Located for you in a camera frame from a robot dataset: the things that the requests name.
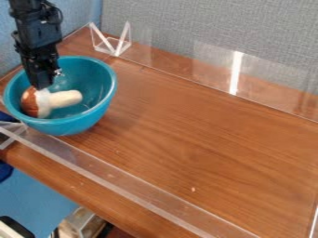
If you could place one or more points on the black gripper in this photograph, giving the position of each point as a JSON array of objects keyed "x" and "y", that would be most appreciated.
[{"x": 36, "y": 36}]

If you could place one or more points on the brown white plush mushroom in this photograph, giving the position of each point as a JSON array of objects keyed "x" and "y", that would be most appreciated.
[{"x": 40, "y": 102}]

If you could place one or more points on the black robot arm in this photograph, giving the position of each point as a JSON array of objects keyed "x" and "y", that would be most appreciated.
[{"x": 32, "y": 6}]

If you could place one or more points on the blue bowl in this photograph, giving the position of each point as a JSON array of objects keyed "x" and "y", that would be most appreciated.
[{"x": 84, "y": 74}]

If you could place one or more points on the clear acrylic front barrier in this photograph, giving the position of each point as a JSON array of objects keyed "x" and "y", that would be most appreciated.
[{"x": 165, "y": 204}]

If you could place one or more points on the blue cloth object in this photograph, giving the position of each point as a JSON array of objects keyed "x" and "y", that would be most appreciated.
[{"x": 7, "y": 120}]

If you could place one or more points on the black white object below table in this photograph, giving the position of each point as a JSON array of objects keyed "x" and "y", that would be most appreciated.
[{"x": 11, "y": 229}]

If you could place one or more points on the clear acrylic corner bracket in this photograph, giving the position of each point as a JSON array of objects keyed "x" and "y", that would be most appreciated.
[{"x": 110, "y": 45}]

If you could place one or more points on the clear acrylic left bracket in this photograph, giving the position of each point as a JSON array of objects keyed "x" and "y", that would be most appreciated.
[{"x": 12, "y": 131}]

